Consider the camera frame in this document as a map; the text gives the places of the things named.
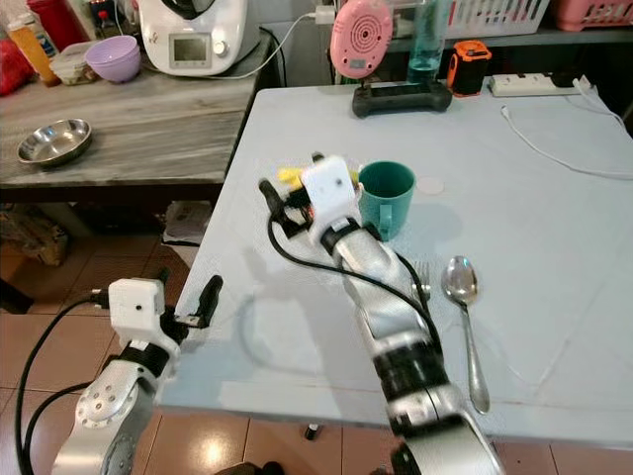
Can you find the stainless steel bowl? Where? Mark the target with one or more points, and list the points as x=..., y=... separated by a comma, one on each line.
x=54, y=142

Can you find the white paper bag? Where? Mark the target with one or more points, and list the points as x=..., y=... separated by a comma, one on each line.
x=186, y=223

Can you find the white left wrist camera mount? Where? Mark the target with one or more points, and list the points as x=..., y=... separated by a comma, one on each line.
x=136, y=309

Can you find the black handheld controller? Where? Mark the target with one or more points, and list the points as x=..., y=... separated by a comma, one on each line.
x=401, y=99

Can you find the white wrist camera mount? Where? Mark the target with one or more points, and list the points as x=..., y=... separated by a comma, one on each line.
x=136, y=309
x=328, y=193

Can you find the purple plastic bowl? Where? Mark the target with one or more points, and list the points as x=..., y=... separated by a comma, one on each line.
x=114, y=59

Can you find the white plastic basket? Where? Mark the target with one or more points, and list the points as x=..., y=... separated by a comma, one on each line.
x=495, y=15

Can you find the grey wooden side table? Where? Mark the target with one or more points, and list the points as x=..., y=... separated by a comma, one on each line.
x=158, y=129

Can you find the small round white disc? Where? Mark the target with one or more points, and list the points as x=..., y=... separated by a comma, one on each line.
x=431, y=185

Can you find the green mug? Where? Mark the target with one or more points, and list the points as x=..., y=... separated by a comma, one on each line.
x=389, y=203

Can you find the metal fork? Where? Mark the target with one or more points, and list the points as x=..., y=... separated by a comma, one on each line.
x=421, y=277

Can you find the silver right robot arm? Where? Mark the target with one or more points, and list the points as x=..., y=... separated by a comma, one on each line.
x=391, y=297

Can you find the clear teal bottle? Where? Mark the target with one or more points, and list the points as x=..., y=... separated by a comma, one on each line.
x=427, y=45

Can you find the orange and black device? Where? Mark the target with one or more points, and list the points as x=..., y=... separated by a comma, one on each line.
x=470, y=69

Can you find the orange bottle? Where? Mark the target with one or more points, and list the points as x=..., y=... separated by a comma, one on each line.
x=32, y=51

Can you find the small black appliance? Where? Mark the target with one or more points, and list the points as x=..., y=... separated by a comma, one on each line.
x=104, y=16

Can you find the clear plastic food container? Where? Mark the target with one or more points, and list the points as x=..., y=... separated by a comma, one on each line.
x=71, y=65

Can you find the red canister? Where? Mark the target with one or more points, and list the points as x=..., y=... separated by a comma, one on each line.
x=57, y=20

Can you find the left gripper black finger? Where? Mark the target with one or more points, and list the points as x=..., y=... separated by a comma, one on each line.
x=211, y=297

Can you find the crumpled clear plastic bag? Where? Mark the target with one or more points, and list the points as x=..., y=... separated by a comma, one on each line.
x=30, y=236

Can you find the pink plastic basket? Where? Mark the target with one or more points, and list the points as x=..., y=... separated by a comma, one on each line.
x=593, y=12

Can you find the yellow sponge cloth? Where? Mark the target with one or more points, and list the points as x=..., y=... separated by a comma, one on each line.
x=291, y=178

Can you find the white power strip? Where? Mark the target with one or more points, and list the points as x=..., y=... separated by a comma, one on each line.
x=534, y=85

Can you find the pink round device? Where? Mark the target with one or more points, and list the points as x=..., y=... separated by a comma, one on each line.
x=361, y=40

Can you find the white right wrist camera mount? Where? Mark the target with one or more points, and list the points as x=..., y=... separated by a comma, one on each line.
x=328, y=193

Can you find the metal spoon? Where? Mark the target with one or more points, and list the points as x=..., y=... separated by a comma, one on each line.
x=460, y=282

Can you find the red plastic bag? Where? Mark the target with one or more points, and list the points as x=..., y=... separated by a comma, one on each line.
x=13, y=69

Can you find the white kitchen machine with display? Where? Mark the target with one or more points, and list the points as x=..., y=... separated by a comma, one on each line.
x=193, y=40

